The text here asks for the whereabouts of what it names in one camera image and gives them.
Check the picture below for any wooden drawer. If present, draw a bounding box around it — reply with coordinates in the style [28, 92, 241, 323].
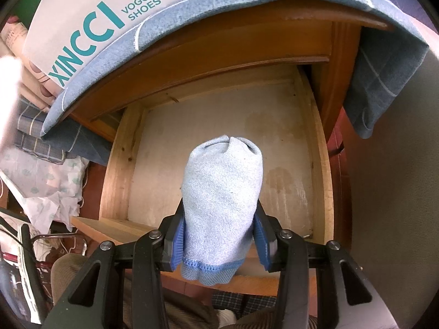
[71, 64, 336, 297]

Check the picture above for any wooden nightstand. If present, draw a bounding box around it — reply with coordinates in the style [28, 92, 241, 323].
[69, 0, 394, 244]

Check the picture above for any beige patterned curtain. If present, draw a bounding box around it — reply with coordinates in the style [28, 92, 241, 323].
[1, 16, 62, 113]

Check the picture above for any white floral bedsheet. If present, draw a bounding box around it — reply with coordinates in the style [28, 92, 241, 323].
[1, 146, 89, 234]

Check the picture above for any grey blue underwear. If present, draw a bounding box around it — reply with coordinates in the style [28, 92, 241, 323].
[181, 135, 263, 287]

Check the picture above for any white XINCCI shoe box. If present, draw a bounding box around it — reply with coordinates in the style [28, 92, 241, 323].
[23, 0, 182, 88]

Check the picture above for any grey plaid bedding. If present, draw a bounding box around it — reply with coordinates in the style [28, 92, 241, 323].
[13, 98, 66, 164]

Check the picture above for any right plaid slipper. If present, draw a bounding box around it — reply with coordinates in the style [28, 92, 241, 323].
[211, 290, 277, 318]

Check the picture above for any blue checked cloth cover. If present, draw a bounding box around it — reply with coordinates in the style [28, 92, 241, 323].
[40, 0, 432, 167]

